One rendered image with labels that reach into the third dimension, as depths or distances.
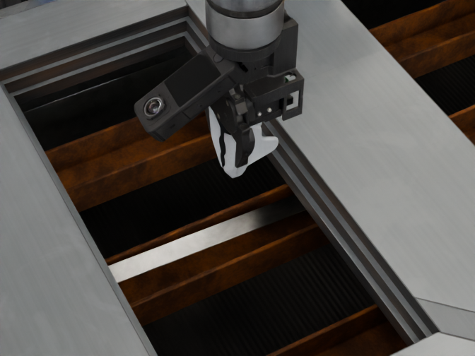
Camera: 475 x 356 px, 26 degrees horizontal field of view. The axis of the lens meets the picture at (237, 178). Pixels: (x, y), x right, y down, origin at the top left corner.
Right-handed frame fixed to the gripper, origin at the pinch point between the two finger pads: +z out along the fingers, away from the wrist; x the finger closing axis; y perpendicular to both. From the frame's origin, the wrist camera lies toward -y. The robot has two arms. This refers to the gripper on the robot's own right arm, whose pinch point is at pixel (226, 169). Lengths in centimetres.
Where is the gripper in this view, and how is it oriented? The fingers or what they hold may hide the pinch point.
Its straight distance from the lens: 114.5
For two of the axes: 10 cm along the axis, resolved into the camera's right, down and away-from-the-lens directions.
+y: 8.8, -3.6, 3.1
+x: -4.7, -6.7, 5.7
